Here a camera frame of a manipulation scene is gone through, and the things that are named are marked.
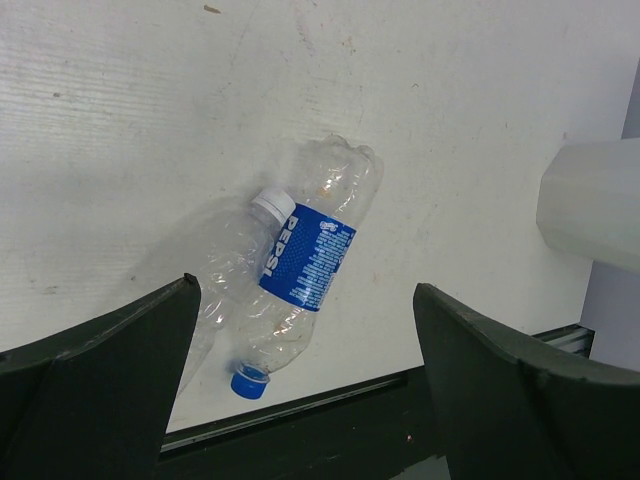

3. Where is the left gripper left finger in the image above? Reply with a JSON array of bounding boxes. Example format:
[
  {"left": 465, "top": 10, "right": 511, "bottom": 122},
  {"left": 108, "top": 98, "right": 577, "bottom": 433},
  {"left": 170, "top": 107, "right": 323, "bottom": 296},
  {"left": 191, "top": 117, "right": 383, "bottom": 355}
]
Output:
[{"left": 1, "top": 274, "right": 201, "bottom": 479}]

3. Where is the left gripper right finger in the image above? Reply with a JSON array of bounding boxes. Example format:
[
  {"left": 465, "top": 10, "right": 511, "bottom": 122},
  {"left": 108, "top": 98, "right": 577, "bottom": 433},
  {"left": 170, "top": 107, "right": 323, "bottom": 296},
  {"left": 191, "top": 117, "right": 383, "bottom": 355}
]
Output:
[{"left": 413, "top": 284, "right": 639, "bottom": 479}]

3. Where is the white translucent bin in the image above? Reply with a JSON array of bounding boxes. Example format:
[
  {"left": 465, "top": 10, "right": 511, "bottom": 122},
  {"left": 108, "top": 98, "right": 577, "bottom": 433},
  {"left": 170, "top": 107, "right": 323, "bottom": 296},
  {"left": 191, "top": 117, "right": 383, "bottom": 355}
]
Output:
[{"left": 536, "top": 138, "right": 639, "bottom": 272}]

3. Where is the crushed clear plastic bottle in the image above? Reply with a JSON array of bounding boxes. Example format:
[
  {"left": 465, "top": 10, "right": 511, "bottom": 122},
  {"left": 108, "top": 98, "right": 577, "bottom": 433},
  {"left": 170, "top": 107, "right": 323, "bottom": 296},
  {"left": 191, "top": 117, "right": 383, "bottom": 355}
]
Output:
[{"left": 127, "top": 187, "right": 295, "bottom": 392}]

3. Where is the Pepsi bottle blue label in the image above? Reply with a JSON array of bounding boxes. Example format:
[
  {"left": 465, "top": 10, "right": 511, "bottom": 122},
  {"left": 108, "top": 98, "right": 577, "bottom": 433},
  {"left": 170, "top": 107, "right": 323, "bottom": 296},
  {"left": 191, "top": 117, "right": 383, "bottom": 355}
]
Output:
[{"left": 230, "top": 135, "right": 384, "bottom": 400}]

